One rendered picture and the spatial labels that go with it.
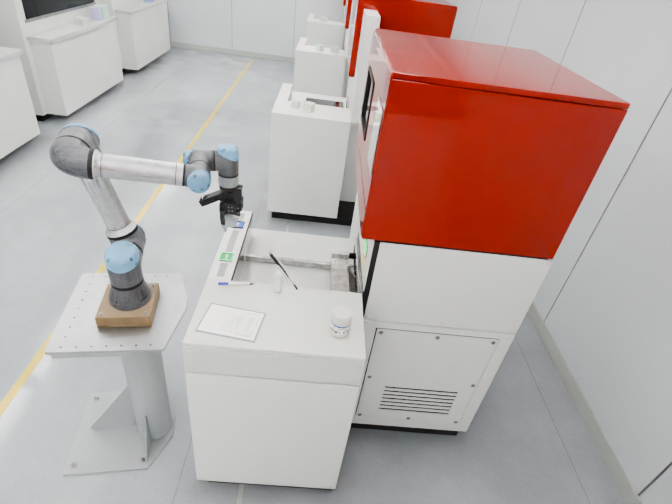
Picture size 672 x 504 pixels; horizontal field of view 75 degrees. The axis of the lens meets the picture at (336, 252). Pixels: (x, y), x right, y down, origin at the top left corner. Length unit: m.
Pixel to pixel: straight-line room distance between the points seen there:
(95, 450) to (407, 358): 1.53
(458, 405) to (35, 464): 2.01
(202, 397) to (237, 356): 0.27
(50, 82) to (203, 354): 4.88
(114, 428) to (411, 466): 1.50
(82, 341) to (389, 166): 1.26
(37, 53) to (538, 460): 5.85
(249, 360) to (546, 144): 1.21
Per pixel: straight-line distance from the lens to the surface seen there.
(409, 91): 1.43
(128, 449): 2.51
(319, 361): 1.56
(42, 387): 2.89
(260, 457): 2.07
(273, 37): 9.68
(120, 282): 1.79
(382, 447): 2.52
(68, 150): 1.60
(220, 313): 1.66
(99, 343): 1.84
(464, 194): 1.60
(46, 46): 5.99
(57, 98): 6.14
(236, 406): 1.79
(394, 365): 2.12
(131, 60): 8.07
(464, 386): 2.30
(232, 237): 2.06
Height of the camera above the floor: 2.11
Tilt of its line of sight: 35 degrees down
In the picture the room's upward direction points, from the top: 9 degrees clockwise
